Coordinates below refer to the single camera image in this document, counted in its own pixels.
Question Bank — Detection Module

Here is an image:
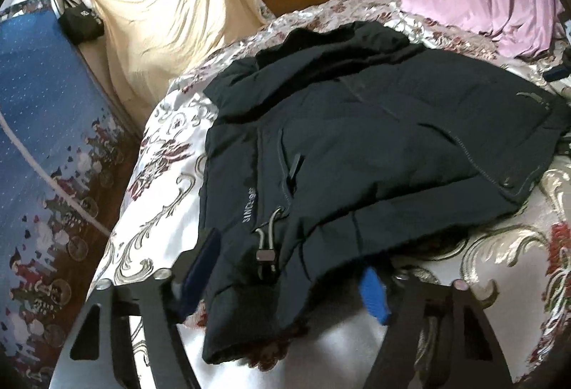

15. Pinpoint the black jacket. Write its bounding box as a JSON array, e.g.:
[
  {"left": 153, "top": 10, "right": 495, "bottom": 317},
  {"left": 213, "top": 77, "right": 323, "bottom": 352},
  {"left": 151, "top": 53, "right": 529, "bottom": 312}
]
[{"left": 201, "top": 21, "right": 571, "bottom": 365}]

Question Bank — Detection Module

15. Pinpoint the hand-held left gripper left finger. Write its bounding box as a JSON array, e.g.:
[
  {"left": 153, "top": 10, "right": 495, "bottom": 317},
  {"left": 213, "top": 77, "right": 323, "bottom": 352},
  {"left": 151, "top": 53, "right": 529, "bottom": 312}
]
[{"left": 49, "top": 228, "right": 224, "bottom": 389}]

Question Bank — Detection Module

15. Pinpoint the black tote bag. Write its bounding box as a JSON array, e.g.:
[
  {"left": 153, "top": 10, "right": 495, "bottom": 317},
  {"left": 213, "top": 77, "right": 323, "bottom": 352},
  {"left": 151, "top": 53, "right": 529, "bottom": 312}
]
[{"left": 58, "top": 0, "right": 106, "bottom": 44}]

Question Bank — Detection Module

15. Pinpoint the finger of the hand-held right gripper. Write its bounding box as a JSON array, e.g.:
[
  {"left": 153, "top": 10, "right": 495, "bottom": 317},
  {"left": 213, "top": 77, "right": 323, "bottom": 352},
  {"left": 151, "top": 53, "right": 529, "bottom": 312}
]
[{"left": 543, "top": 64, "right": 571, "bottom": 83}]

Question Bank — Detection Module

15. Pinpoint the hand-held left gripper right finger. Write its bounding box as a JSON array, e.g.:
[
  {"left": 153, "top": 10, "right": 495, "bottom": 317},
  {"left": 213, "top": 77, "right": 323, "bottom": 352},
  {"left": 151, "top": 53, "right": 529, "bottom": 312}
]
[{"left": 357, "top": 266, "right": 511, "bottom": 389}]

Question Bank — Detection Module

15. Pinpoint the floral satin bedspread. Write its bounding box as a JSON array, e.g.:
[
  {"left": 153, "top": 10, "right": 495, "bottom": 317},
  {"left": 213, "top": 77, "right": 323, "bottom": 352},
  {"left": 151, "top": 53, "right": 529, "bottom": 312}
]
[{"left": 91, "top": 0, "right": 571, "bottom": 389}]

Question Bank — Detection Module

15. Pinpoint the hanging yellow sheet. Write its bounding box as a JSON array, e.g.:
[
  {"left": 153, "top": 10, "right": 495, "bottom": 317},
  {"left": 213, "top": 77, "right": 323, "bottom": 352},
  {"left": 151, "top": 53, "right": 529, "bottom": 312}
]
[{"left": 86, "top": 0, "right": 268, "bottom": 114}]

